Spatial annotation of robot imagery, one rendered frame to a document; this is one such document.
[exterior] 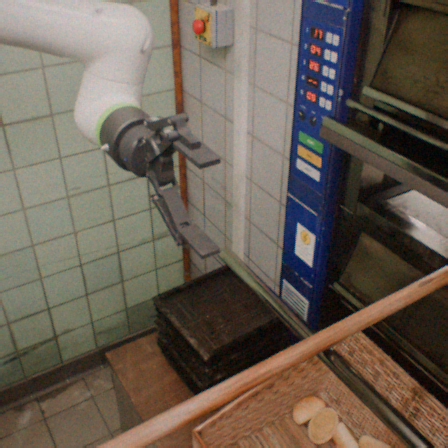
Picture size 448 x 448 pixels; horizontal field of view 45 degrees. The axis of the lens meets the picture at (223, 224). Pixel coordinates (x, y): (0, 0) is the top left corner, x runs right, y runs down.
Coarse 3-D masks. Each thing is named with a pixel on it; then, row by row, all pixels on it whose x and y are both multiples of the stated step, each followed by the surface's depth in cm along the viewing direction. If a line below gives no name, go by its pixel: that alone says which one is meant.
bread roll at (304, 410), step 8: (304, 400) 144; (312, 400) 144; (320, 400) 145; (296, 408) 143; (304, 408) 142; (312, 408) 142; (320, 408) 143; (296, 416) 142; (304, 416) 141; (312, 416) 141
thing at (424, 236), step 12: (360, 204) 127; (372, 204) 126; (384, 204) 126; (360, 216) 128; (372, 216) 124; (384, 216) 122; (396, 216) 122; (408, 216) 122; (384, 228) 122; (396, 228) 119; (408, 228) 118; (420, 228) 118; (396, 240) 120; (408, 240) 117; (420, 240) 114; (432, 240) 114; (444, 240) 114; (420, 252) 115; (432, 252) 112; (444, 252) 111; (432, 264) 113; (444, 264) 110
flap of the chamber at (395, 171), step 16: (320, 128) 108; (368, 128) 109; (336, 144) 105; (352, 144) 101; (400, 144) 103; (416, 144) 104; (368, 160) 99; (384, 160) 95; (432, 160) 98; (400, 176) 93; (416, 176) 90; (432, 192) 88
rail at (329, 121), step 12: (324, 120) 106; (336, 120) 105; (348, 132) 102; (360, 132) 100; (360, 144) 100; (372, 144) 97; (384, 144) 96; (384, 156) 95; (396, 156) 93; (408, 156) 92; (408, 168) 91; (420, 168) 89; (432, 168) 89; (432, 180) 88; (444, 180) 86
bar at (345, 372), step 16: (224, 256) 112; (240, 272) 107; (256, 288) 103; (272, 304) 100; (288, 304) 99; (288, 320) 96; (304, 320) 96; (304, 336) 93; (336, 352) 89; (336, 368) 87; (352, 368) 87; (352, 384) 85; (368, 384) 84; (368, 400) 82; (384, 400) 81; (384, 416) 80; (400, 416) 79; (400, 432) 78; (416, 432) 77
